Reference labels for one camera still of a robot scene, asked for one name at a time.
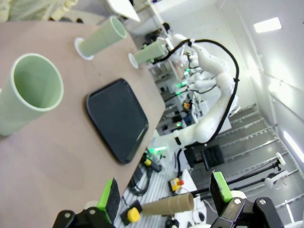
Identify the black controller box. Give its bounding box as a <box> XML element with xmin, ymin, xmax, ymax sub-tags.
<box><xmin>201</xmin><ymin>144</ymin><xmax>226</xmax><ymax>171</ymax></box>

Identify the black box yellow button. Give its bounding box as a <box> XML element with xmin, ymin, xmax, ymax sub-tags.
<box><xmin>120</xmin><ymin>199</ymin><xmax>144</xmax><ymax>226</ymax></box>

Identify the rectangular ceiling light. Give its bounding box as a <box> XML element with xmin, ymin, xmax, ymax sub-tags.
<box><xmin>253</xmin><ymin>17</ymin><xmax>283</xmax><ymax>34</ymax></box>

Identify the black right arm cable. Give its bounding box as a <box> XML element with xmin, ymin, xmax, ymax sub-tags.
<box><xmin>152</xmin><ymin>38</ymin><xmax>240</xmax><ymax>144</ymax></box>

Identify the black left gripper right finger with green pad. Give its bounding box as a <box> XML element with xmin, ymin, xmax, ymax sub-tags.
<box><xmin>209</xmin><ymin>171</ymin><xmax>287</xmax><ymax>228</ymax></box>

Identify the yellow box red button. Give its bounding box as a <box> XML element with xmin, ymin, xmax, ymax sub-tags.
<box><xmin>168</xmin><ymin>178</ymin><xmax>185</xmax><ymax>191</ymax></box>

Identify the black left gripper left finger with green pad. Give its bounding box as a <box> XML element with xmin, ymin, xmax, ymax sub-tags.
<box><xmin>51</xmin><ymin>177</ymin><xmax>121</xmax><ymax>228</ymax></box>

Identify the black plastic tray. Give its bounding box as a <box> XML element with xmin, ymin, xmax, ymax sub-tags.
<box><xmin>85</xmin><ymin>78</ymin><xmax>150</xmax><ymax>165</ymax></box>

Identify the white rectangular table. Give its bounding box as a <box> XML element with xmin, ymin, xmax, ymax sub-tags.
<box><xmin>106</xmin><ymin>0</ymin><xmax>142</xmax><ymax>23</ymax></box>

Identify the pale green plastic cup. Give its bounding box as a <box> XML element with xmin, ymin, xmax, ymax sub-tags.
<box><xmin>77</xmin><ymin>16</ymin><xmax>128</xmax><ymax>58</ymax></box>
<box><xmin>0</xmin><ymin>53</ymin><xmax>65</xmax><ymax>137</ymax></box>
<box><xmin>132</xmin><ymin>38</ymin><xmax>168</xmax><ymax>66</ymax></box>

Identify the brown cardboard tube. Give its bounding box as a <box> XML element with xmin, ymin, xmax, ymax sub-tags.
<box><xmin>140</xmin><ymin>192</ymin><xmax>196</xmax><ymax>217</ymax></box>

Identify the white scalloped paper coaster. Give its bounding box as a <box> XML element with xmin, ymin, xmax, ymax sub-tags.
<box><xmin>74</xmin><ymin>37</ymin><xmax>95</xmax><ymax>61</ymax></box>
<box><xmin>128</xmin><ymin>53</ymin><xmax>139</xmax><ymax>70</ymax></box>

